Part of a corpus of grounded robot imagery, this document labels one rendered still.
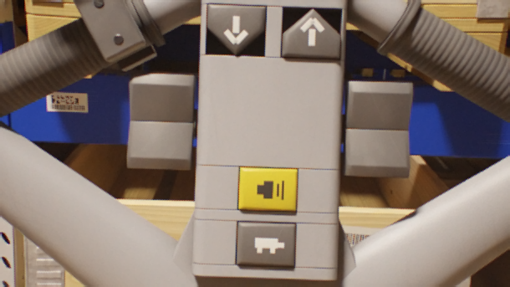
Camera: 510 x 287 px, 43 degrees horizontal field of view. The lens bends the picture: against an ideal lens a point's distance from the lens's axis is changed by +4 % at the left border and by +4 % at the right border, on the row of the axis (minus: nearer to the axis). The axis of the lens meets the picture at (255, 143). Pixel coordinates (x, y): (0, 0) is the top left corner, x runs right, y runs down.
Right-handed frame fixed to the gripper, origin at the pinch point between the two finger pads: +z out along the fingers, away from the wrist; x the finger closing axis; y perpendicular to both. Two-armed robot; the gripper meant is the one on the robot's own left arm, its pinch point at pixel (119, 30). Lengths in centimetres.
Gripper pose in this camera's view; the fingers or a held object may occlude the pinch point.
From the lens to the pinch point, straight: 43.3
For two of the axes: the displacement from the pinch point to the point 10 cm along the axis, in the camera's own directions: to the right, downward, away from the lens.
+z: 4.6, 8.9, 0.1
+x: -0.2, 0.0, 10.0
